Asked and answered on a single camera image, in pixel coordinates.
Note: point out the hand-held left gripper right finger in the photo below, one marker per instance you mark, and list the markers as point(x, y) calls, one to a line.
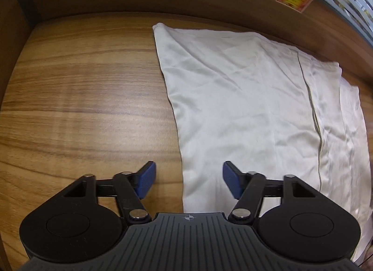
point(231, 179)

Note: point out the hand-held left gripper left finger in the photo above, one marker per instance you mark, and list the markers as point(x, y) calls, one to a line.
point(147, 179)

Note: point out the white short-sleeved shirt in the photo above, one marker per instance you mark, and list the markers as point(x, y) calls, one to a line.
point(233, 99)

